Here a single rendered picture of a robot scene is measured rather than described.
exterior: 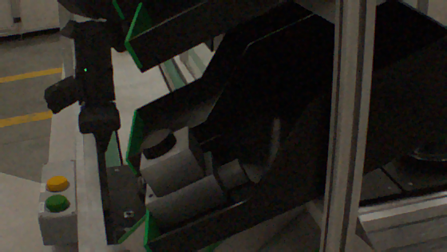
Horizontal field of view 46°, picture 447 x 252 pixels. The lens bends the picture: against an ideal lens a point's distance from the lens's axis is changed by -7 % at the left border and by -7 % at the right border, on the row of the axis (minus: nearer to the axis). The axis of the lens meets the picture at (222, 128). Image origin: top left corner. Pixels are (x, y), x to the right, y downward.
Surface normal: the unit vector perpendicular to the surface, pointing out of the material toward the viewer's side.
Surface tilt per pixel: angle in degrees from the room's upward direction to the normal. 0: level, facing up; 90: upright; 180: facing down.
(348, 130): 90
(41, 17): 89
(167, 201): 90
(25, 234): 0
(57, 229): 90
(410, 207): 0
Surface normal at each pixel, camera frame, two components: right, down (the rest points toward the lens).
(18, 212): -0.02, -0.91
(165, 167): 0.07, 0.41
